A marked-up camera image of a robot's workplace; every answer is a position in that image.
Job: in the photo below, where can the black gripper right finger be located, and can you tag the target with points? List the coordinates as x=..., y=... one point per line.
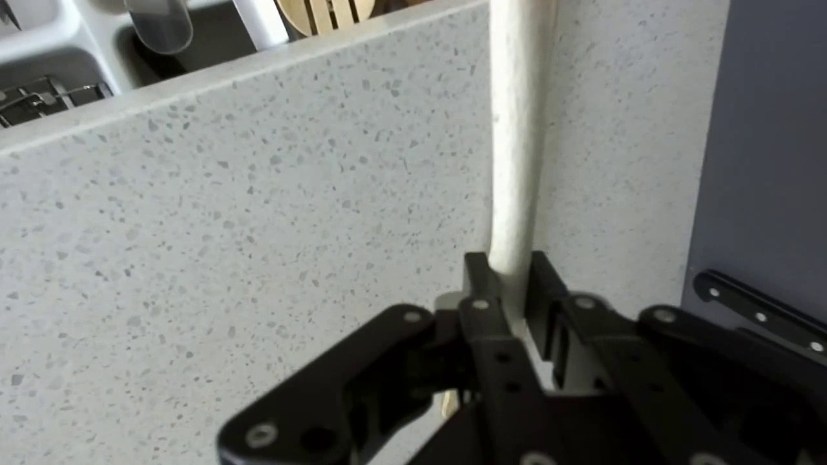
x=689, y=371

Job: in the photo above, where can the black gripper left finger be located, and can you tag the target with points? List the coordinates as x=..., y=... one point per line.
x=364, y=377

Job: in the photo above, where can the white cooking stick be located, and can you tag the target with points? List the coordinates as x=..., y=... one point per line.
x=519, y=130

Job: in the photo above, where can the grey speckled stone countertop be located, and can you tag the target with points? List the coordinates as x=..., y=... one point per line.
x=259, y=240

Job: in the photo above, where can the metal kitchen tool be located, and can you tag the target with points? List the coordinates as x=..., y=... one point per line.
x=47, y=98

